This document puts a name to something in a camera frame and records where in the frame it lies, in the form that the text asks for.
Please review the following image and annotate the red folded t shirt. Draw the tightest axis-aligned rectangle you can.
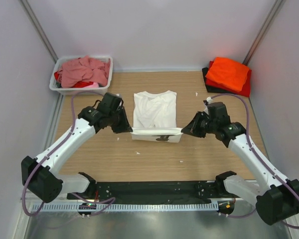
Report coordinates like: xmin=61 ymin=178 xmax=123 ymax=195
xmin=202 ymin=61 xmax=252 ymax=97

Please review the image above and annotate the left aluminium corner post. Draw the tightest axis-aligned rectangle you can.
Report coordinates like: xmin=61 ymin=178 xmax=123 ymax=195
xmin=19 ymin=0 xmax=58 ymax=63

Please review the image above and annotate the pink crumpled shirt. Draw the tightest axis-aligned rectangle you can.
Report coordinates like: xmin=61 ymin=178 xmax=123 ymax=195
xmin=56 ymin=56 xmax=111 ymax=89

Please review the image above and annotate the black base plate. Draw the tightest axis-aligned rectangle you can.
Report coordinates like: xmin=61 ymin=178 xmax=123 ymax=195
xmin=66 ymin=180 xmax=237 ymax=204

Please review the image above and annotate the aluminium corner post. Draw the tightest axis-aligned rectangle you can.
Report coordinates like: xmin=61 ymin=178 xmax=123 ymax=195
xmin=242 ymin=0 xmax=286 ymax=66
xmin=19 ymin=0 xmax=58 ymax=63

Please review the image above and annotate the black folded t shirt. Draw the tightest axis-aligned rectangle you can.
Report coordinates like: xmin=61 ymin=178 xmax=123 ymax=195
xmin=201 ymin=66 xmax=237 ymax=95

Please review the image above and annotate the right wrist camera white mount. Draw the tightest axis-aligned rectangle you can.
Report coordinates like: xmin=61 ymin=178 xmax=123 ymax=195
xmin=203 ymin=97 xmax=213 ymax=106

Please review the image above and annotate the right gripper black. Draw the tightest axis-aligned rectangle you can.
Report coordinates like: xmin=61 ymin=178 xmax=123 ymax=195
xmin=182 ymin=111 xmax=218 ymax=138

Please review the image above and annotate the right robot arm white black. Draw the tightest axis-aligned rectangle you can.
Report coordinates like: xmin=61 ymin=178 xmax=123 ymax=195
xmin=181 ymin=102 xmax=299 ymax=225

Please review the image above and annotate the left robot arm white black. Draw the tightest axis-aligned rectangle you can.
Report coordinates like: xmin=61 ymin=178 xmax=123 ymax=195
xmin=21 ymin=93 xmax=133 ymax=203

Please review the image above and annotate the white t shirt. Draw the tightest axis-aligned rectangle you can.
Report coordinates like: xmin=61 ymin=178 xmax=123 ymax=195
xmin=131 ymin=91 xmax=182 ymax=143

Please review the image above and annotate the white slotted cable duct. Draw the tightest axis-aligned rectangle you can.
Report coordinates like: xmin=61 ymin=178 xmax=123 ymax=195
xmin=41 ymin=201 xmax=218 ymax=212

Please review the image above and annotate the orange folded t shirt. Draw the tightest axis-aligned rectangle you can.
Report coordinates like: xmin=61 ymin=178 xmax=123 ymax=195
xmin=206 ymin=57 xmax=250 ymax=92

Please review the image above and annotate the right aluminium corner post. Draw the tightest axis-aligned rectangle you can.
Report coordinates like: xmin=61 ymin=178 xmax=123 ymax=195
xmin=242 ymin=0 xmax=286 ymax=66

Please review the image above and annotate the white plastic laundry basket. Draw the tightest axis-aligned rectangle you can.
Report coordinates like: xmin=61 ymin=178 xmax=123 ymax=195
xmin=49 ymin=55 xmax=113 ymax=95

